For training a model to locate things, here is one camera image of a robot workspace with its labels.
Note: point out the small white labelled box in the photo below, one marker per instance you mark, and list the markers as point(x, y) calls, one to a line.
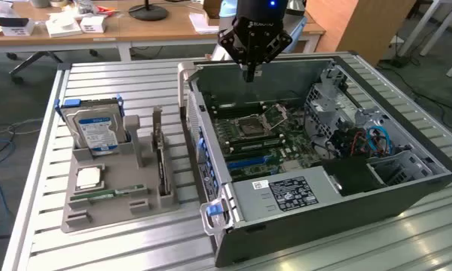
point(94, 25)

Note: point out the green motherboard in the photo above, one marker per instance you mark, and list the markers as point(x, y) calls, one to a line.
point(298, 141)

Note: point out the metal cup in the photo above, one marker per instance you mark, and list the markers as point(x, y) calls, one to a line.
point(41, 3)

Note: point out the white box with roll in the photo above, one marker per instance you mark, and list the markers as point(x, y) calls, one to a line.
point(65, 31)

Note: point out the blue expansion slot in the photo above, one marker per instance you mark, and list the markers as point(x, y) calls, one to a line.
point(249, 162)

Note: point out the perforated metal drive cage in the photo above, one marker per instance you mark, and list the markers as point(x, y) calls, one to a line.
point(327, 113)

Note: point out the tape roll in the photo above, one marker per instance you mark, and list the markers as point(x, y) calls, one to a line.
point(58, 2)

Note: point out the white box black top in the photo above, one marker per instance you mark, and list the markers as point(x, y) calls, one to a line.
point(17, 29)

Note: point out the black open PC case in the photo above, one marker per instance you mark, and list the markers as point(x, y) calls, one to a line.
point(325, 231)

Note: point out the grey power supply unit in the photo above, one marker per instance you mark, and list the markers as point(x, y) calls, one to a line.
point(249, 209)

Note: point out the silver CPU chip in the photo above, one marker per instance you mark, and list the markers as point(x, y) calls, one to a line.
point(89, 178)

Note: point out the CPU socket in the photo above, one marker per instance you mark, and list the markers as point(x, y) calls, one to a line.
point(250, 127)

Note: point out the white paper stack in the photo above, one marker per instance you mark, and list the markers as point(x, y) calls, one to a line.
point(203, 26)

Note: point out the dark installed RAM stick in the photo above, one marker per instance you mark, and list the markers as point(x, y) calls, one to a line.
point(257, 142)

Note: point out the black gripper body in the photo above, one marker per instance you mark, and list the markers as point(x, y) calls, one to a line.
point(261, 17)

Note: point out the metal socket cover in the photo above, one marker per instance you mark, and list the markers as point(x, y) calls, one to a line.
point(282, 108)

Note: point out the black floor box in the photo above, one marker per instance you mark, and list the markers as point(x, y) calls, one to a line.
point(398, 62)

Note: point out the black office chair base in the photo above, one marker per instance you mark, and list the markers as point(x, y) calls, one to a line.
point(26, 63)

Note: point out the hard disk in blue carrier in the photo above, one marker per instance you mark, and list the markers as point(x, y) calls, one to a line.
point(94, 132)

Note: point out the grey parts rack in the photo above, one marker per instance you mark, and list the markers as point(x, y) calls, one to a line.
point(117, 203)

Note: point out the wooden cabinet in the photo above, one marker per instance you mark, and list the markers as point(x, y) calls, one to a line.
point(362, 28)

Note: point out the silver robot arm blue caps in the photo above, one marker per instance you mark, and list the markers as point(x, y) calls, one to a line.
point(226, 9)

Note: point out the black round lamp base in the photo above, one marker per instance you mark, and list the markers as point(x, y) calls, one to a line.
point(147, 14)

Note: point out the graphics card with metal bracket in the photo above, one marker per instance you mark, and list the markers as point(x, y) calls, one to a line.
point(163, 169)

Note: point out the wooden desk white frame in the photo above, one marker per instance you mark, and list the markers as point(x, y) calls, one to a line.
point(154, 28)

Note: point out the metal disk bay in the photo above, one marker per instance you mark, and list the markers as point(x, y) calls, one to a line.
point(414, 166)

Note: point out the white table frame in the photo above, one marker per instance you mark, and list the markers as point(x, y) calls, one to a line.
point(420, 28)

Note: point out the green RAM stick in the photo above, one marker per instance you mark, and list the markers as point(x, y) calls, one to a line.
point(106, 193)

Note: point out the brown cardboard box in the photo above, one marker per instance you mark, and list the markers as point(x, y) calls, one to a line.
point(211, 9)

